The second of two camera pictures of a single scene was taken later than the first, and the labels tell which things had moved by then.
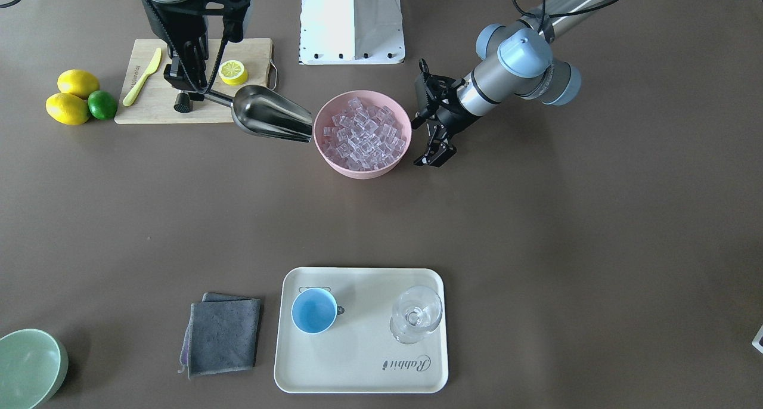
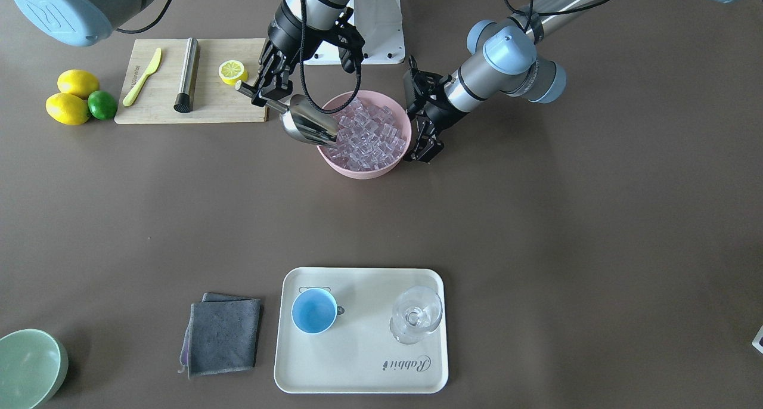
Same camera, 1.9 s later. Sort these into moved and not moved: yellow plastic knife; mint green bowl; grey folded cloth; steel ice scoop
Moved: steel ice scoop
Not moved: yellow plastic knife; grey folded cloth; mint green bowl
